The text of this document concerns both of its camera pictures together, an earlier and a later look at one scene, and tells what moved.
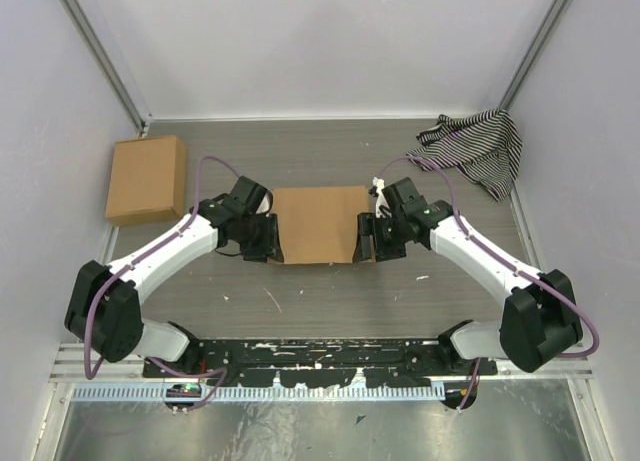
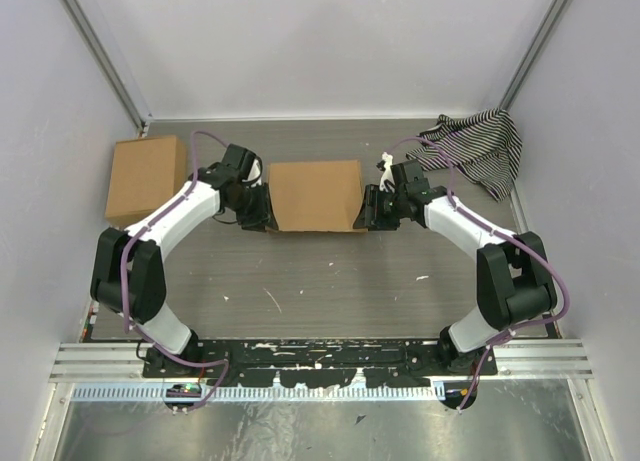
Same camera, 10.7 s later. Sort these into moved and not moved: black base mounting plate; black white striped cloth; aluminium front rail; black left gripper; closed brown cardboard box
Moved: black left gripper
Not moved: closed brown cardboard box; black base mounting plate; aluminium front rail; black white striped cloth
